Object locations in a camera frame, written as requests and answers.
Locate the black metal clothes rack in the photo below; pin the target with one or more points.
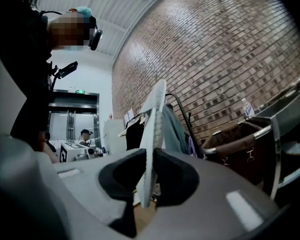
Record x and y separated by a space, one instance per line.
184 116

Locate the purple hanging garment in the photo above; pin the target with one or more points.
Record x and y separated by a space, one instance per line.
193 146

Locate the black hanging garment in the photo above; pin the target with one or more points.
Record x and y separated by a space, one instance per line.
135 136

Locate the light blue hair band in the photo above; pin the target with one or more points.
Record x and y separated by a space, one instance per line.
83 11

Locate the steel elevator door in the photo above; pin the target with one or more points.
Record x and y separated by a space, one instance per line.
72 124

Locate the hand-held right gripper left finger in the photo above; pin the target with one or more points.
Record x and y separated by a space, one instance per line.
52 204

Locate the black head-mounted camera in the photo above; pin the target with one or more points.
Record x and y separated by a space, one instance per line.
96 37

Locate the light blue face mask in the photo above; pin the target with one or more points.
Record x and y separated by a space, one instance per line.
73 48

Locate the blue-grey hanging garment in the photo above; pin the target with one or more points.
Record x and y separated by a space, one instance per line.
173 129

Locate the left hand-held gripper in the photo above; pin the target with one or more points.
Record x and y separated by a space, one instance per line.
70 152

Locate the wooden clothes hanger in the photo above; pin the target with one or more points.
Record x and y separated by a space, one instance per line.
132 124

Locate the white grey sock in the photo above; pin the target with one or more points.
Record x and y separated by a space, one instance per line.
152 124

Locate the person's black clothing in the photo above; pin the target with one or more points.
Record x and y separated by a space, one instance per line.
27 84

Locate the green exit sign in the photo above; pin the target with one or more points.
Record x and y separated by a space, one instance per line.
80 91

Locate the clear water bottle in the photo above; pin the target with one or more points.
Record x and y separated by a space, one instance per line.
247 107

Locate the black chest-mounted device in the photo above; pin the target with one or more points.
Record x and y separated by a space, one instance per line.
68 67

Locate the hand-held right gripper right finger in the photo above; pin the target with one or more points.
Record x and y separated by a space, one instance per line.
215 209

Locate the stainless steel kitchen counter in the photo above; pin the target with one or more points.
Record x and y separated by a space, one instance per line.
240 146

